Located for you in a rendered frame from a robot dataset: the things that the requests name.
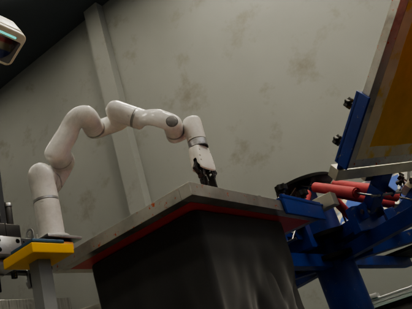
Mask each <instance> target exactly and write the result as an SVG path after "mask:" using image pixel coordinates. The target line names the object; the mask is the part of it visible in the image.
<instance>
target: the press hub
mask: <svg viewBox="0 0 412 309"><path fill-rule="evenodd" d="M332 180H333V179H332V178H331V177H330V176H328V172H314V173H311V174H306V175H303V176H301V177H298V178H295V179H293V180H291V181H289V182H287V183H286V184H287V186H288V189H287V190H286V193H285V195H289V193H290V192H292V191H293V189H294V188H296V189H295V191H294V192H293V193H292V195H291V196H294V195H296V192H297V191H298V190H301V189H304V188H305V189H308V187H305V186H301V185H309V183H310V181H311V185H312V184H313V183H314V182H316V181H321V182H325V183H331V181H332ZM311 185H310V186H311ZM309 191H310V192H311V194H312V195H311V199H310V200H313V199H316V198H318V196H317V194H316V193H315V192H313V191H312V190H311V188H310V189H309ZM295 197H297V195H296V196H295ZM324 214H325V216H326V220H321V219H319V220H317V221H315V222H313V223H311V224H309V226H310V229H311V232H312V234H313V236H314V239H320V240H324V243H325V245H326V246H325V247H323V248H320V249H318V250H316V251H313V250H310V253H311V254H326V255H324V256H321V258H322V260H323V261H332V263H333V265H334V266H333V267H330V268H328V269H325V270H317V272H316V274H317V276H318V279H319V282H320V284H321V287H322V290H323V293H324V295H325V298H326V300H327V304H328V306H329V309H375V307H374V306H373V303H372V300H371V298H370V296H369V293H368V291H367V288H366V286H365V283H364V281H363V279H362V276H361V273H360V271H359V268H358V266H357V264H356V261H355V259H354V258H353V259H352V260H347V261H343V262H342V261H341V258H342V257H344V256H346V255H347V254H349V253H351V252H353V251H352V249H351V247H350V248H346V249H343V250H339V251H337V250H338V249H340V248H341V247H343V246H345V245H346V244H348V242H347V240H346V241H344V242H339V243H334V241H333V239H332V237H333V236H334V235H336V234H337V233H339V232H341V231H342V230H343V226H341V224H340V222H339V220H338V217H337V214H336V212H335V209H334V208H331V209H330V210H328V211H325V212H324Z"/></svg>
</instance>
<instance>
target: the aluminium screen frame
mask: <svg viewBox="0 0 412 309"><path fill-rule="evenodd" d="M190 202H195V203H200V204H207V205H214V206H219V207H226V208H234V209H238V210H246V211H250V212H258V213H265V214H270V215H277V216H284V217H289V218H296V219H304V220H308V221H309V222H307V223H305V224H303V225H301V226H299V227H296V228H294V229H292V230H290V231H287V232H285V233H284V234H285V235H287V234H289V233H291V232H294V231H296V230H298V229H300V228H302V227H304V226H306V225H308V224H311V223H313V222H315V221H317V220H319V219H314V218H307V217H303V216H296V215H289V214H286V213H285V210H284V207H283V204H282V202H281V200H276V199H271V198H267V197H261V196H255V195H252V194H247V193H241V192H237V191H232V190H228V189H223V188H217V187H214V186H208V185H202V184H198V183H193V182H190V181H189V182H187V183H185V184H184V185H181V186H180V187H178V188H177V189H175V190H173V191H171V192H170V193H168V194H166V195H165V196H163V197H161V198H160V199H158V200H156V201H154V202H153V203H151V204H149V205H147V206H146V207H144V208H143V209H141V210H139V211H137V212H135V213H134V214H132V215H131V216H129V217H127V218H125V219H124V220H122V221H120V222H119V223H117V224H115V225H113V226H112V227H110V228H108V229H106V230H105V231H103V232H101V233H100V234H98V235H96V236H95V237H93V238H91V239H89V240H88V241H86V242H85V243H82V244H81V245H79V246H78V247H76V248H74V253H73V254H72V255H70V256H68V257H66V258H65V259H63V260H62V261H59V262H58V263H56V264H54V265H53V266H52V269H53V273H93V270H92V269H71V268H73V267H75V266H76V265H79V264H80V263H82V262H84V261H85V260H87V259H89V258H91V257H93V256H95V255H96V254H98V253H100V252H101V251H104V250H106V249H107V248H109V247H111V246H112V245H114V244H116V243H118V242H120V241H122V240H123V239H125V238H127V237H129V236H130V235H132V234H134V233H136V232H138V231H139V230H141V229H143V228H145V227H147V226H149V225H150V224H152V223H154V222H155V221H157V220H159V219H161V218H163V217H165V216H166V215H168V214H170V213H172V212H174V211H175V210H177V209H179V208H181V207H182V206H184V205H186V204H188V203H190Z"/></svg>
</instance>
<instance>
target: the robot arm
mask: <svg viewBox="0 0 412 309"><path fill-rule="evenodd" d="M106 114H107V117H105V118H101V119H100V117H99V115H98V113H97V112H96V111H95V109H93V108H92V107H90V106H87V105H81V106H78V107H75V108H73V109H72V110H70V111H69V112H68V113H67V115H66V116H65V117H64V119H63V121H62V123H61V124H60V126H59V128H58V130H57V131H56V132H55V134H54V136H53V138H52V139H51V141H50V143H49V144H48V146H47V147H46V149H45V152H44V156H45V159H46V160H47V161H48V162H49V164H50V165H47V164H45V163H37V164H34V165H33V166H32V167H31V168H30V169H29V171H28V183H29V187H30V190H31V194H32V201H33V206H34V213H35V217H36V225H37V233H38V234H37V235H36V236H37V238H40V237H42V236H43V235H45V234H47V233H50V234H63V235H69V234H68V233H65V231H64V224H63V217H62V213H61V207H60V202H59V196H58V192H59V191H60V189H61V188H62V187H63V184H64V183H65V181H66V180H67V178H68V176H69V174H70V173H71V171H72V169H73V167H74V162H75V159H74V155H73V154H72V153H71V149H72V147H73V146H74V143H75V142H76V140H77V138H78V135H79V132H80V130H81V128H82V129H83V131H84V133H85V134H86V135H87V136H88V137H89V138H91V139H98V138H101V137H104V136H107V135H110V134H113V133H115V132H118V131H121V130H123V129H125V128H126V127H128V126H129V127H132V128H135V129H138V130H141V129H143V128H144V126H147V125H151V126H156V127H158V128H161V129H164V132H165V134H166V138H167V140H168V141H169V142H170V143H178V142H181V141H183V140H185V139H187V142H188V146H189V158H190V162H191V167H192V170H193V172H195V173H196V174H198V178H200V183H201V184H202V185H208V186H214V187H218V186H217V183H216V179H215V178H216V175H217V172H216V169H215V164H214V161H213V158H212V155H211V153H210V150H209V149H208V143H207V139H206V136H205V132H204V129H203V125H202V122H201V119H200V118H199V117H198V116H195V115H191V116H188V117H186V118H185V119H184V120H183V123H182V121H181V119H180V118H179V117H178V116H176V115H174V114H173V113H170V112H167V111H164V110H160V109H148V110H144V109H141V108H138V107H135V106H133V105H129V104H127V103H124V102H121V101H111V102H109V103H108V104H107V106H106ZM210 171H211V172H210ZM210 174H211V176H210Z"/></svg>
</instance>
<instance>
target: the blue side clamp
mask: <svg viewBox="0 0 412 309"><path fill-rule="evenodd" d="M279 196H280V197H279V198H277V199H276V200H281V202H282V204H283V207H284V210H285V213H286V214H289V215H296V216H303V217H307V218H314V219H321V220H326V216H325V214H324V212H323V209H322V207H321V204H320V202H315V201H312V200H307V199H302V198H299V197H294V196H289V195H285V194H279Z"/></svg>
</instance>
